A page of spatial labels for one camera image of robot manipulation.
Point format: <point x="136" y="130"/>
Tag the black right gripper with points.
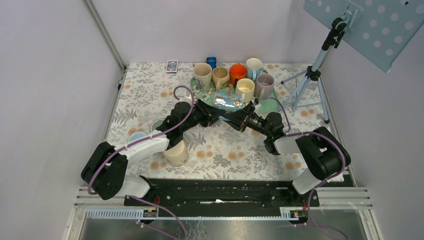
<point x="237" y="118"/>

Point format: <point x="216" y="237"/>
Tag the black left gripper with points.
<point x="210" y="114"/>

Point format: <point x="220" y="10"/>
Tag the blue butterfly mug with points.
<point x="227" y="101"/>

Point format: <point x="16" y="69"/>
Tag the cream yellow mug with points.
<point x="245" y="87"/>

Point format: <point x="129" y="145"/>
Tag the lilac mug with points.
<point x="264" y="86"/>

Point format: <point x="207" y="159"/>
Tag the round beige glazed mug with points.
<point x="220" y="78"/>

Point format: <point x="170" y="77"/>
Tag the beige seahorse print mug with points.
<point x="202" y="73"/>

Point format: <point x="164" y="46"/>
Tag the orange mug with black handle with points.
<point x="237" y="71"/>

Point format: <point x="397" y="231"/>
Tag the beige cartoon print mug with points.
<point x="177" y="155"/>

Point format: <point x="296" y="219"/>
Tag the light blue faceted mug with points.
<point x="254" y="68"/>

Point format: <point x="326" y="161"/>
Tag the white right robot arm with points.
<point x="324" y="156"/>

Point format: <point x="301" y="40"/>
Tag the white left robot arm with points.
<point x="106" y="170"/>

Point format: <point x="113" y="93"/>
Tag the grey mug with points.
<point x="156" y="123"/>

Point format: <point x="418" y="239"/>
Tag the pale blue ribbed mug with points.
<point x="136" y="135"/>

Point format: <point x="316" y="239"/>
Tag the green floral bird tray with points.
<point x="264" y="106"/>

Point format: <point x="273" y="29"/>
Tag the blue toy car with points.
<point x="212" y="61"/>

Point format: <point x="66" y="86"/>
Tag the playing card box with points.
<point x="171" y="66"/>

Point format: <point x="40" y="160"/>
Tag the floral tablecloth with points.
<point x="215" y="152"/>

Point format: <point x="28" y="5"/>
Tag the light blue tripod stand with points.
<point x="312" y="73"/>

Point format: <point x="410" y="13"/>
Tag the blue dotted panel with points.
<point x="377" y="29"/>

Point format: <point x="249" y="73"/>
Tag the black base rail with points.
<point x="169" y="194"/>

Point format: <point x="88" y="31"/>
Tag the white slotted cable duct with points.
<point x="214" y="213"/>

